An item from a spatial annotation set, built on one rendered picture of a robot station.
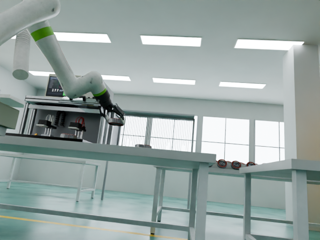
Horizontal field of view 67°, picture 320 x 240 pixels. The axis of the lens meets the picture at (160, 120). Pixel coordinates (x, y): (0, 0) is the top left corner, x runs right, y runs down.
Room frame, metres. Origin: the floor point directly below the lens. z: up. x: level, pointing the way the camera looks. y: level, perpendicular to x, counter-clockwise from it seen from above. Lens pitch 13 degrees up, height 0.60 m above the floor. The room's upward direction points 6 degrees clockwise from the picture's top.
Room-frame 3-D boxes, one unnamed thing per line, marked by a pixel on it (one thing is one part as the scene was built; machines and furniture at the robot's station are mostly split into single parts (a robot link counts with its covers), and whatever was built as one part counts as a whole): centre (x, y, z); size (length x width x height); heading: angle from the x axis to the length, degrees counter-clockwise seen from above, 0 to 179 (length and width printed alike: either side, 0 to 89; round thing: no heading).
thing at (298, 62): (4.34, -2.64, 1.65); 0.50 x 0.45 x 3.30; 174
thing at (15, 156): (5.23, 2.32, 0.37); 2.10 x 0.90 x 0.75; 84
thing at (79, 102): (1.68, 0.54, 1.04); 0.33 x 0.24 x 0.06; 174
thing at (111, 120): (1.63, 0.30, 0.93); 0.11 x 0.11 x 0.04
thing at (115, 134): (2.06, 0.37, 0.91); 0.28 x 0.03 x 0.32; 174
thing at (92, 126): (1.95, 0.71, 0.92); 0.66 x 0.01 x 0.30; 84
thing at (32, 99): (2.01, 0.71, 1.09); 0.68 x 0.44 x 0.05; 84
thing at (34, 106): (1.79, 0.73, 1.03); 0.62 x 0.01 x 0.03; 84
